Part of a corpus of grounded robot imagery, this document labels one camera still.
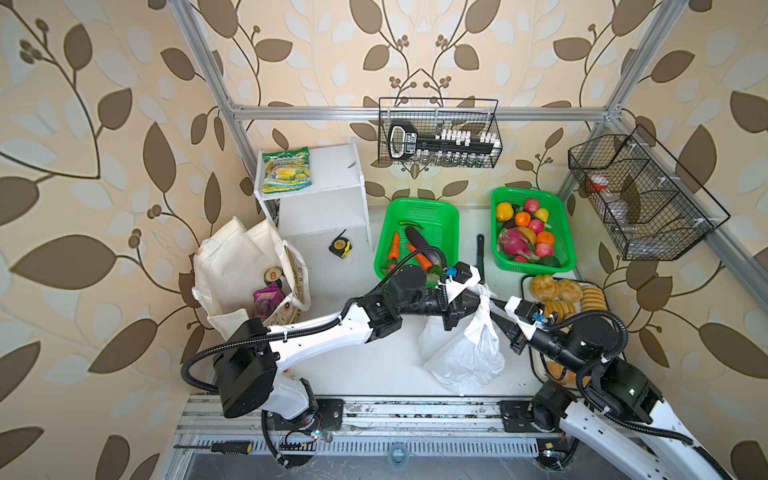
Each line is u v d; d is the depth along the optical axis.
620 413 0.46
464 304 0.59
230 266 0.80
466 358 0.63
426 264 0.99
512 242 0.99
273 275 0.89
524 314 0.49
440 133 0.82
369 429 0.73
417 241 1.07
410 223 1.15
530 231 1.05
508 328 0.56
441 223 1.15
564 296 0.93
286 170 0.82
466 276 0.54
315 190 0.81
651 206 0.73
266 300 0.82
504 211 1.08
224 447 0.69
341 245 1.05
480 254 1.06
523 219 1.09
